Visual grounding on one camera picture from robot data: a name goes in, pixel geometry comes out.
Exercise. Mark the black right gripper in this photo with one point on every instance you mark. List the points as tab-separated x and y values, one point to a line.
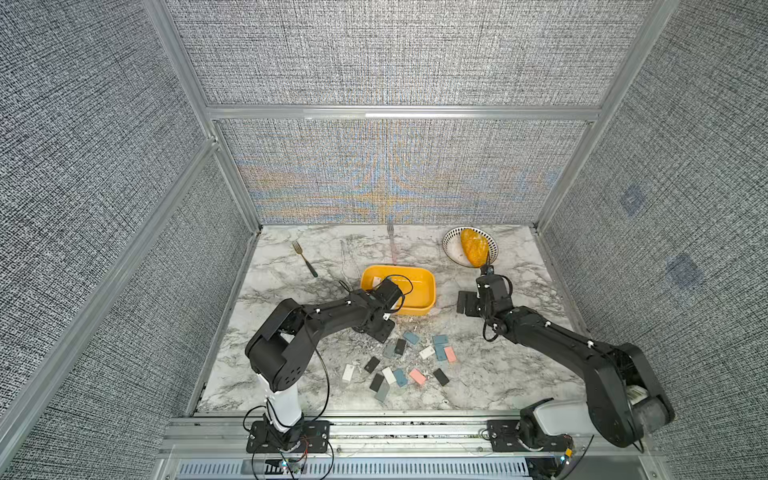
470	298

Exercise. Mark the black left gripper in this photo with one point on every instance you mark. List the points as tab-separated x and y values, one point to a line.
382	336

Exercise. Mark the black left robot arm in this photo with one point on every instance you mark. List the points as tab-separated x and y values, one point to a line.
283	346

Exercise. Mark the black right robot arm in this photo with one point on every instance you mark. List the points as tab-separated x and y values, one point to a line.
624	400

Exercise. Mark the yellow plastic storage box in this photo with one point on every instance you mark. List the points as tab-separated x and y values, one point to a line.
418	285

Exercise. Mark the white patterned plate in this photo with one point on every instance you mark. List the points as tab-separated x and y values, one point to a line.
452	246

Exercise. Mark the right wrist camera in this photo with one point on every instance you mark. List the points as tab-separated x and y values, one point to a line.
494	290

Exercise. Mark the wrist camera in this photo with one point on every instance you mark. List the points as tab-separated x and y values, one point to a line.
494	290
389	294

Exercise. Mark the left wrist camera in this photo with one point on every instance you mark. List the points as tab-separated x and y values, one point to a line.
389	294

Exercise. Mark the gold fork dark handle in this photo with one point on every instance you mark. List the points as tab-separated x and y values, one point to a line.
299	250

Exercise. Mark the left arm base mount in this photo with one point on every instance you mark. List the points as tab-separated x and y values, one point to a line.
306	436

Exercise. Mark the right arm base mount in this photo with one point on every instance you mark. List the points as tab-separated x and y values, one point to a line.
506	436

